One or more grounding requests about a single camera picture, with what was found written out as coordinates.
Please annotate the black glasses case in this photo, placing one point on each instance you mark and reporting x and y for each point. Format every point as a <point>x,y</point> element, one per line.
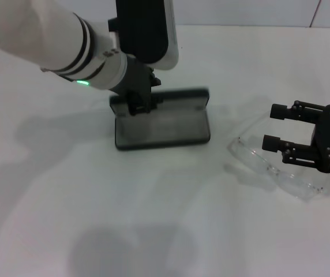
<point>170,130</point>

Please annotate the clear white glasses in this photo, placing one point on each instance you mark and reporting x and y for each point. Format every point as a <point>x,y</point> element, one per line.
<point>253,157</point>

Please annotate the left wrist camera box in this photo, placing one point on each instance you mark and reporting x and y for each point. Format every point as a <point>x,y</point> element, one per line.
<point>142,31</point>

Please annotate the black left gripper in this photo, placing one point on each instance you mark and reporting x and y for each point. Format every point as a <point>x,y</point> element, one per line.
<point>134,78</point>

